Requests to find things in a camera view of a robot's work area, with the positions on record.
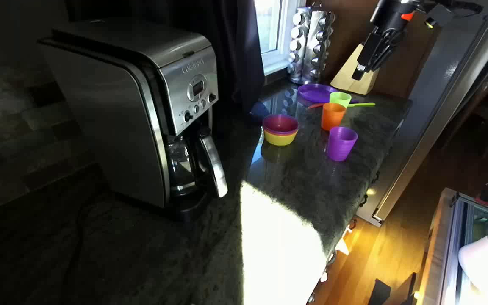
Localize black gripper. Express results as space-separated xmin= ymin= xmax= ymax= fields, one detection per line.
xmin=351 ymin=24 xmax=409 ymax=82

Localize purple plastic cup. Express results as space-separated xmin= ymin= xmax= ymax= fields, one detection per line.
xmin=326 ymin=126 xmax=360 ymax=165

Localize lime green plastic cup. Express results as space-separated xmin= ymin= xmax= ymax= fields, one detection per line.
xmin=329 ymin=90 xmax=353 ymax=111

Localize orange plastic cup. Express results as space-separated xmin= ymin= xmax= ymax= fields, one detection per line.
xmin=321 ymin=102 xmax=348 ymax=133

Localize wooden knife block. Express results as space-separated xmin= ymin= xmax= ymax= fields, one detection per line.
xmin=331 ymin=45 xmax=382 ymax=97

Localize purple plastic plate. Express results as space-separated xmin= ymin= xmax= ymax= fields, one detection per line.
xmin=297 ymin=82 xmax=336 ymax=106

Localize metal spice jar carousel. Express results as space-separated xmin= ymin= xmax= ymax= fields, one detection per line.
xmin=287 ymin=4 xmax=336 ymax=87

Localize stainless steel refrigerator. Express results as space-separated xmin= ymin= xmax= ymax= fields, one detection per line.
xmin=356 ymin=0 xmax=488 ymax=228

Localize magenta plastic bowl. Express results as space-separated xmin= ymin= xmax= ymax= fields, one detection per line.
xmin=263 ymin=114 xmax=300 ymax=136

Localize white framed window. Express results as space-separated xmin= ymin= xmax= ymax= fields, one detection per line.
xmin=253 ymin=0 xmax=309 ymax=79

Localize oven with glass door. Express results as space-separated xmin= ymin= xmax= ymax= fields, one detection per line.
xmin=419 ymin=189 xmax=488 ymax=305

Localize silver drip coffee maker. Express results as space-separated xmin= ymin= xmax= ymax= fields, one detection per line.
xmin=40 ymin=19 xmax=233 ymax=219

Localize glass carafe with silver handle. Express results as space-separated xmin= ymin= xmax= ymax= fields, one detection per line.
xmin=167 ymin=133 xmax=231 ymax=201

